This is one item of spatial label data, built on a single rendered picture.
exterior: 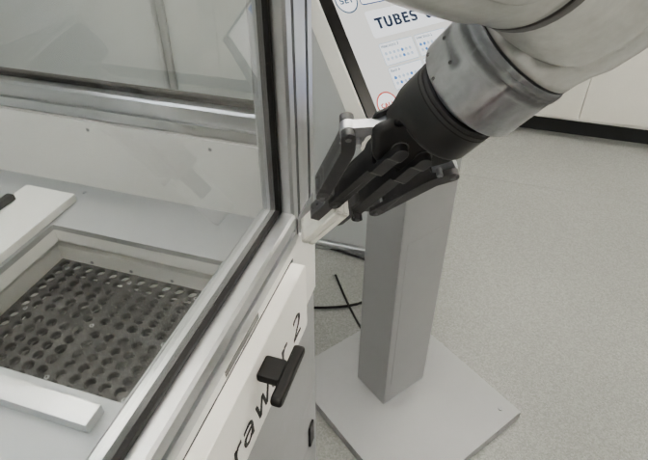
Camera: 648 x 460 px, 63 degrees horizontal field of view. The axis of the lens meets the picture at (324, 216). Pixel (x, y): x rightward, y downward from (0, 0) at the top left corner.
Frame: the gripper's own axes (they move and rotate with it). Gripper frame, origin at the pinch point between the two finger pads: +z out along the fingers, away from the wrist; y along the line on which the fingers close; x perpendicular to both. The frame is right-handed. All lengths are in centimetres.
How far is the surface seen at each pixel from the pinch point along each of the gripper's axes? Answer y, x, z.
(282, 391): 0.8, 15.9, 7.9
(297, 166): 1.0, -8.4, 3.4
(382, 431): -69, 5, 82
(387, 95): -16.3, -29.0, 5.2
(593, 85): -199, -159, 49
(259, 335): 2.4, 9.9, 9.8
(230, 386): 5.8, 15.6, 9.0
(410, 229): -44, -27, 33
